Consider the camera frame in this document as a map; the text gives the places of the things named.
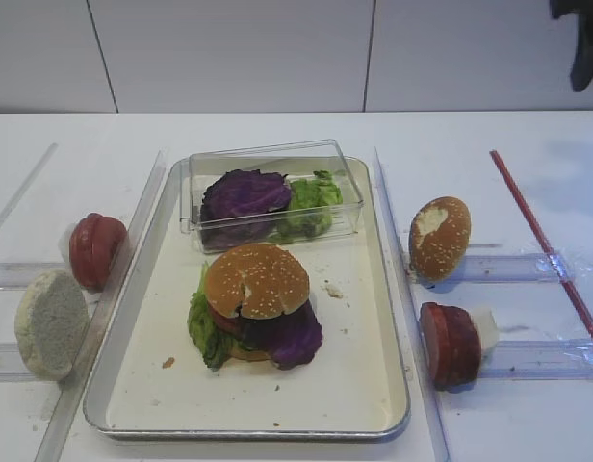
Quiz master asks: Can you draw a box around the clear dispenser rail lower right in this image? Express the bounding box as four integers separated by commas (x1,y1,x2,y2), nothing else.
478,339,593,380

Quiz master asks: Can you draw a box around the metal baking tray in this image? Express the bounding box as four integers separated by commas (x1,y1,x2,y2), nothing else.
83,161,410,441

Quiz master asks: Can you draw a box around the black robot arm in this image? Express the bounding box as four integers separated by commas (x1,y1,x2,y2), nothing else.
549,0,593,92

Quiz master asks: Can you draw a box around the bottom burger bun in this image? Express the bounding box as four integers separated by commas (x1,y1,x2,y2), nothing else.
230,343,270,362

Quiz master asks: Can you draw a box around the sesame bun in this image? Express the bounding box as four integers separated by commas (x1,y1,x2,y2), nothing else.
204,244,310,320
408,196,471,282

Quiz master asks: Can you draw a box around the red tomato slice on burger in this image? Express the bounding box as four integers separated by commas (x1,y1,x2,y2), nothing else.
208,304,242,337

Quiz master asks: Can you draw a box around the sesame bun top in rack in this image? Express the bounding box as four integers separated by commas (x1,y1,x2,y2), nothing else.
408,196,471,282

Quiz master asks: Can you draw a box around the red straw stick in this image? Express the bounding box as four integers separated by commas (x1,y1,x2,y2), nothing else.
489,149,593,340

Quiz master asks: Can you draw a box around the white pusher block right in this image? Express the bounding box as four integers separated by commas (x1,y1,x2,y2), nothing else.
470,308,500,358

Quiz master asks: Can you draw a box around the clear dispenser rail upper right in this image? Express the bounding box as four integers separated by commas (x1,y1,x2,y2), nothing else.
434,253,576,285

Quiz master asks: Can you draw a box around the clear plastic container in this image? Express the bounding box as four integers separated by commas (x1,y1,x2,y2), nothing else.
179,140,368,253

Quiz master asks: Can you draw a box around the green lettuce in container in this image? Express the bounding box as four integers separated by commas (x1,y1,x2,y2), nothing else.
269,170,343,244

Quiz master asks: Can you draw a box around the green lettuce leaf on tray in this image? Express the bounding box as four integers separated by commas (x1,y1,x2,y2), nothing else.
187,262,249,371

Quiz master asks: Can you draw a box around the clear thin rail far left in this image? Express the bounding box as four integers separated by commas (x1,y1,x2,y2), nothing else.
0,142,59,229

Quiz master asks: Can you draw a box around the clear dispenser rail lower left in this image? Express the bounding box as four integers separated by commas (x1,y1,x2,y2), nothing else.
0,343,36,382

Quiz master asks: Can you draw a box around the clear dispenser rail upper left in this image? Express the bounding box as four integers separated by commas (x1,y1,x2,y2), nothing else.
0,262,70,291

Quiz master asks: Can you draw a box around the red tomato slices left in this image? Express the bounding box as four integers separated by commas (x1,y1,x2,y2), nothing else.
69,213,127,292

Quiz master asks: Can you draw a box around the clear dispenser rail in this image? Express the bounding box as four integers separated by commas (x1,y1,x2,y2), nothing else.
0,343,36,382
434,253,576,285
0,262,70,291
478,339,593,380

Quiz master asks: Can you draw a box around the clear long guide rail right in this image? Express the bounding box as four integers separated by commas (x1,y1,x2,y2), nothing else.
374,148,451,461

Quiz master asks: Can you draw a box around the white bun half left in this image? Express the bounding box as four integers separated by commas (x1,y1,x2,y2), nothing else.
14,270,90,381

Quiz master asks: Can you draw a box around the red meat slices right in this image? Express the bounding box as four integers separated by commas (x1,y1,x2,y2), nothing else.
420,302,482,391

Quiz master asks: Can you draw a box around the purple cabbage in container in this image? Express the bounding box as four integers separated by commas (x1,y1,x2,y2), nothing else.
200,169,291,250

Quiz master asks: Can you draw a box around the purple cabbage leaf on burger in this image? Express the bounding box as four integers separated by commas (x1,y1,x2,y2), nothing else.
240,300,323,370

